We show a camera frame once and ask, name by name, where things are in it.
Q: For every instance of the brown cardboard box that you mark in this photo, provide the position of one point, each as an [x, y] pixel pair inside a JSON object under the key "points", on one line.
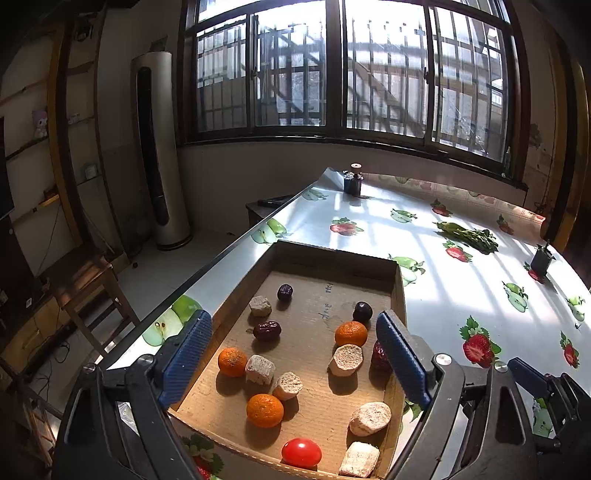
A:
{"points": [[318, 295]]}

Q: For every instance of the wooden chair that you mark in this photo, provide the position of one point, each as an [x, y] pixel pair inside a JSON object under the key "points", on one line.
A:
{"points": [[87, 286]]}

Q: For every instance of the orange mandarin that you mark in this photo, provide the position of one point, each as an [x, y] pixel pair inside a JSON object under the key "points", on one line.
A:
{"points": [[351, 333], [232, 362], [265, 410]]}

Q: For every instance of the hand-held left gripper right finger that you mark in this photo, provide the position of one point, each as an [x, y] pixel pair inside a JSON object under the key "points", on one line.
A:
{"points": [[401, 362]]}

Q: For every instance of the purple plush toy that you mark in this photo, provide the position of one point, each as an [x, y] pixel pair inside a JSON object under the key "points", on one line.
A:
{"points": [[39, 123]]}

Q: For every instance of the fruit print tablecloth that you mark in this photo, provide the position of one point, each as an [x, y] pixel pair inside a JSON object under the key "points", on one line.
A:
{"points": [[461, 295]]}

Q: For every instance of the wooden cabinet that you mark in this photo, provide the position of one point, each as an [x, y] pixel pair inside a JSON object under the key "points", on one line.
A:
{"points": [[18, 314]]}

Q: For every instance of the red tomato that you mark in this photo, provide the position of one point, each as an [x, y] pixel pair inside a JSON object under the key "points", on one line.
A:
{"points": [[301, 453]]}

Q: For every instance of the small dark side table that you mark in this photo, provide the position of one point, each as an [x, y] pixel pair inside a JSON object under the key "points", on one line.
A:
{"points": [[268, 207]]}

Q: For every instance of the dark wrinkled date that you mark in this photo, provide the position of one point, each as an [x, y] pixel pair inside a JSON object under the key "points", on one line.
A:
{"points": [[285, 292]]}

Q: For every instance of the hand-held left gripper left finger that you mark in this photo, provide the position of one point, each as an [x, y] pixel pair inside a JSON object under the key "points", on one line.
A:
{"points": [[184, 355]]}

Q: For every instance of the small black pot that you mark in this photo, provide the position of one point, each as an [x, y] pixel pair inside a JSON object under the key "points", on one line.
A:
{"points": [[542, 261]]}

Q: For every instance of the dark purple plum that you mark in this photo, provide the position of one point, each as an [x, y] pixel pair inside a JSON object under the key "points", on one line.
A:
{"points": [[362, 312]]}

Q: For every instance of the wooden wall shelf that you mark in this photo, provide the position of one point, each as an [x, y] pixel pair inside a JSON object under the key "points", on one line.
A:
{"points": [[60, 138]]}

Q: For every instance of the green bottle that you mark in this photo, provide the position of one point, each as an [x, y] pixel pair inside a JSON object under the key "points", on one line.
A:
{"points": [[508, 161]]}

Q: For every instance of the dark framed barred window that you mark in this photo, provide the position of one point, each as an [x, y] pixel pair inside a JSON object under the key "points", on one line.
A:
{"points": [[341, 69]]}

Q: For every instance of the white tower air conditioner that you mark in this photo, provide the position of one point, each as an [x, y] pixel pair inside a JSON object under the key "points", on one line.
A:
{"points": [[161, 152]]}

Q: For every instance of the green leafy vegetable bundle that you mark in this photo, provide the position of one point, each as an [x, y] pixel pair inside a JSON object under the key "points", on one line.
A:
{"points": [[468, 236]]}

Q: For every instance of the beige sugarcane piece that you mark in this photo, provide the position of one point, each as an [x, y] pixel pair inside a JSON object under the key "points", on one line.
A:
{"points": [[359, 460], [369, 419], [260, 369], [260, 306], [287, 386], [345, 360]]}

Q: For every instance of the dark jar with white cap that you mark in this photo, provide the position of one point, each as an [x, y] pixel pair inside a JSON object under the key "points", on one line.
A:
{"points": [[353, 182]]}

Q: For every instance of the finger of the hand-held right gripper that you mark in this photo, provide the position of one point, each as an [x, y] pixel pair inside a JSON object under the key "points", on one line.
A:
{"points": [[528, 376]]}

